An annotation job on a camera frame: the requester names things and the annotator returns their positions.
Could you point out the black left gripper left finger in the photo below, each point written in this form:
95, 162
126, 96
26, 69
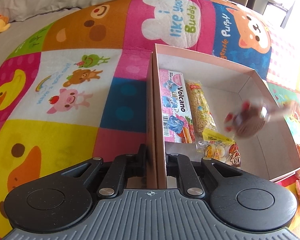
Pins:
109, 179

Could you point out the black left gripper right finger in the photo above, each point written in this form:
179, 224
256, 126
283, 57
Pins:
193, 179

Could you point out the pink Volcano snack pack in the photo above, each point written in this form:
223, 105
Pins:
176, 113

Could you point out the yellow cartoon snack packet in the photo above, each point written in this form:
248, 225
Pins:
221, 148

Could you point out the sesame stick snack packet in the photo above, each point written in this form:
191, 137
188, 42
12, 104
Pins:
200, 110

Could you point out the brown red snack packet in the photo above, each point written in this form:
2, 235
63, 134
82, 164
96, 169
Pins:
253, 114

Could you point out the pink cardboard box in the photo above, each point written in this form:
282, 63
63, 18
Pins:
270, 154

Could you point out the colourful cartoon play mat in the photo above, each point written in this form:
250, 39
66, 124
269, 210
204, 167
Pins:
76, 88

